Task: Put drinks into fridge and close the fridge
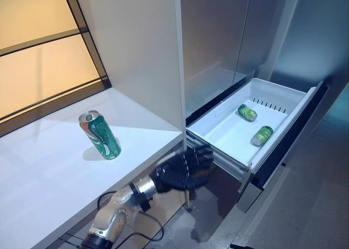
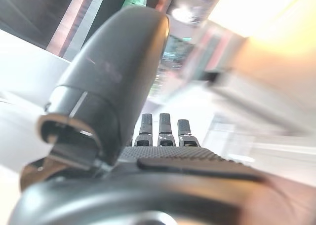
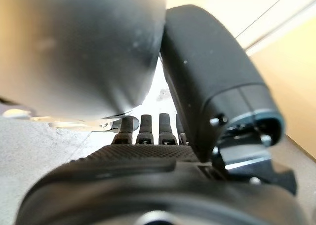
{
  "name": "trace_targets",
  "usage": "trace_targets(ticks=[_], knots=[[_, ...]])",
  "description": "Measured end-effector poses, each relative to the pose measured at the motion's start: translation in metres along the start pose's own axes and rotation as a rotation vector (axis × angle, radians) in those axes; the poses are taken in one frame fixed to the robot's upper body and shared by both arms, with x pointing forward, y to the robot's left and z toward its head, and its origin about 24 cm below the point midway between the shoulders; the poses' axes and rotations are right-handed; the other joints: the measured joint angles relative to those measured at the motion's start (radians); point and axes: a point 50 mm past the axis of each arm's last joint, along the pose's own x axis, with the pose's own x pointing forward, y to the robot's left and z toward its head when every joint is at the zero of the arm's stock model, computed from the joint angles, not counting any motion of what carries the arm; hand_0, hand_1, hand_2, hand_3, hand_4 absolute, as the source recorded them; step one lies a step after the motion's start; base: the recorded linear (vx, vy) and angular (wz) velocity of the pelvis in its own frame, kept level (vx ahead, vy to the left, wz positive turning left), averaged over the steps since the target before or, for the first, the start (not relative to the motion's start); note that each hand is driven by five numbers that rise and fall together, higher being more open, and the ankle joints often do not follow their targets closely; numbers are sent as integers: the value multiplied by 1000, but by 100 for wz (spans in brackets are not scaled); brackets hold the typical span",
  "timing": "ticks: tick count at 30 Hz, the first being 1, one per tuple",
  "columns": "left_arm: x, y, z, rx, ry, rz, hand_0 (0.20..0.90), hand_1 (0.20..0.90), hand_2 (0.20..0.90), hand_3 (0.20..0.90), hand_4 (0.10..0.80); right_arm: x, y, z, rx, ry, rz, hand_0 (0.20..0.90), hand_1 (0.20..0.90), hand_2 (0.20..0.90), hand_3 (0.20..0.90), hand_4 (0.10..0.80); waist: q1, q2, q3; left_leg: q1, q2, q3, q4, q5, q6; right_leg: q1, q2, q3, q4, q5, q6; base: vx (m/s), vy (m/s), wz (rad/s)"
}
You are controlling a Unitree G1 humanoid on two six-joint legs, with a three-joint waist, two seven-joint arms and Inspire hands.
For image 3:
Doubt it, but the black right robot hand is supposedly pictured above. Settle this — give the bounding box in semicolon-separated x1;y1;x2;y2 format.
14;4;311;225

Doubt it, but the dark grey robot leg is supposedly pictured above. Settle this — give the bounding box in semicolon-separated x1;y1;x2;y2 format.
0;0;166;120

